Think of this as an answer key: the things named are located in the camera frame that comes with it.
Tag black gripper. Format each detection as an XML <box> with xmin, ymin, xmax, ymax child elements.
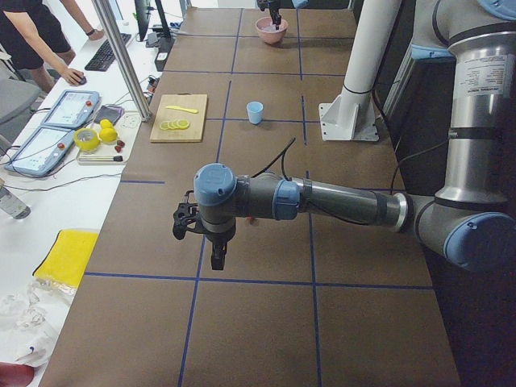
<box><xmin>207</xmin><ymin>231</ymin><xmax>235</xmax><ymax>270</ymax></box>
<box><xmin>257</xmin><ymin>0</ymin><xmax>281</xmax><ymax>29</ymax></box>

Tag person forearm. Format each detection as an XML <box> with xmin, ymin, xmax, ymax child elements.
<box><xmin>25</xmin><ymin>24</ymin><xmax>69</xmax><ymax>77</ymax></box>

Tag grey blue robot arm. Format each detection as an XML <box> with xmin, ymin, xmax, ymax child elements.
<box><xmin>256</xmin><ymin>0</ymin><xmax>309</xmax><ymax>30</ymax></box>
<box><xmin>173</xmin><ymin>1</ymin><xmax>515</xmax><ymax>271</ymax></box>

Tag ice cubes in bowl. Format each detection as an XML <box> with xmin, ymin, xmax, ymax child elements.
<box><xmin>259</xmin><ymin>23</ymin><xmax>282</xmax><ymax>34</ymax></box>

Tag light blue cup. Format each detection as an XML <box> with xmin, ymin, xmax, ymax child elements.
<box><xmin>247</xmin><ymin>101</ymin><xmax>264</xmax><ymax>125</ymax></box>

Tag person right hand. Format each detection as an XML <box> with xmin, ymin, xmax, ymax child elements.
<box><xmin>59</xmin><ymin>67</ymin><xmax>84</xmax><ymax>85</ymax></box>

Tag pink bowl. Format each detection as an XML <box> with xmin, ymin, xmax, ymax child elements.
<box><xmin>255</xmin><ymin>17</ymin><xmax>289</xmax><ymax>44</ymax></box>

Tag black power strip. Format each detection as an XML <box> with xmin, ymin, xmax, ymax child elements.
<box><xmin>154</xmin><ymin>37</ymin><xmax>174</xmax><ymax>72</ymax></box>

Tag black monitor stand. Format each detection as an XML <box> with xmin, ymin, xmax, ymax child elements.
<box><xmin>134</xmin><ymin>0</ymin><xmax>171</xmax><ymax>42</ymax></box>

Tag yellow plastic knife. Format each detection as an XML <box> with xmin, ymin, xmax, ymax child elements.
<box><xmin>165</xmin><ymin>105</ymin><xmax>199</xmax><ymax>114</ymax></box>

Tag bamboo cutting board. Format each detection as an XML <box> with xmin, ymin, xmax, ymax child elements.
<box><xmin>150</xmin><ymin>94</ymin><xmax>208</xmax><ymax>143</ymax></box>

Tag yellow cloth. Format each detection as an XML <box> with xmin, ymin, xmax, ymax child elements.
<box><xmin>32</xmin><ymin>229</ymin><xmax>98</xmax><ymax>289</ymax></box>

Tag white tray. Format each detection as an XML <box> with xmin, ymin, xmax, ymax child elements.
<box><xmin>76</xmin><ymin>111</ymin><xmax>141</xmax><ymax>164</ymax></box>

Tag yellow lemon front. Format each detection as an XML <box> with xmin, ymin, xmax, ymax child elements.
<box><xmin>98</xmin><ymin>127</ymin><xmax>118</xmax><ymax>143</ymax></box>

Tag yellow lemon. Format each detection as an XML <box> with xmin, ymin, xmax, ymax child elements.
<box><xmin>99</xmin><ymin>119</ymin><xmax>114</xmax><ymax>128</ymax></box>
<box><xmin>98</xmin><ymin>127</ymin><xmax>118</xmax><ymax>143</ymax></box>

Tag yellow tape roll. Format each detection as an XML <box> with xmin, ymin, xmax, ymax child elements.
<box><xmin>73</xmin><ymin>128</ymin><xmax>100</xmax><ymax>152</ymax></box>

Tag black keyboard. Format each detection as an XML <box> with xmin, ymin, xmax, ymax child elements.
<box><xmin>85</xmin><ymin>40</ymin><xmax>115</xmax><ymax>72</ymax></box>

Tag yellow lemon back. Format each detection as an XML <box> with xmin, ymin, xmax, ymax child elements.
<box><xmin>99</xmin><ymin>119</ymin><xmax>114</xmax><ymax>128</ymax></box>

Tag clear plastic bag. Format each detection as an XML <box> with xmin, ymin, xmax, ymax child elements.
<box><xmin>1</xmin><ymin>280</ymin><xmax>77</xmax><ymax>368</ymax></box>

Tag lower teach pendant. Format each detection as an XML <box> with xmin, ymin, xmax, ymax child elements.
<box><xmin>5</xmin><ymin>125</ymin><xmax>76</xmax><ymax>177</ymax></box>

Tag teach pendant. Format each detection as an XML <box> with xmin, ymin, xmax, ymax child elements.
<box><xmin>5</xmin><ymin>125</ymin><xmax>76</xmax><ymax>177</ymax></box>
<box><xmin>42</xmin><ymin>90</ymin><xmax>100</xmax><ymax>129</ymax></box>

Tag upper teach pendant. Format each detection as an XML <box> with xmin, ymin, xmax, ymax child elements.
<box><xmin>42</xmin><ymin>90</ymin><xmax>100</xmax><ymax>129</ymax></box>

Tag clear water bottle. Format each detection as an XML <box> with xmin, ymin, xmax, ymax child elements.
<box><xmin>0</xmin><ymin>186</ymin><xmax>31</xmax><ymax>219</ymax></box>

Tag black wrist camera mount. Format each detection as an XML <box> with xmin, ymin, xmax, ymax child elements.
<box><xmin>172</xmin><ymin>189</ymin><xmax>203</xmax><ymax>240</ymax></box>

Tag white camera pole base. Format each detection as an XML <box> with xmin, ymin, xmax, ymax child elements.
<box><xmin>319</xmin><ymin>0</ymin><xmax>402</xmax><ymax>142</ymax></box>

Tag black handled tool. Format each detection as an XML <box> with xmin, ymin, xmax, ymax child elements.
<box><xmin>77</xmin><ymin>156</ymin><xmax>123</xmax><ymax>163</ymax></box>

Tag aluminium frame post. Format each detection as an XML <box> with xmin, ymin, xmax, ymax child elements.
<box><xmin>92</xmin><ymin>0</ymin><xmax>152</xmax><ymax>122</ymax></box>

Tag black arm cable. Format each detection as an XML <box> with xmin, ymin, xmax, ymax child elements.
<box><xmin>252</xmin><ymin>137</ymin><xmax>448</xmax><ymax>225</ymax></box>

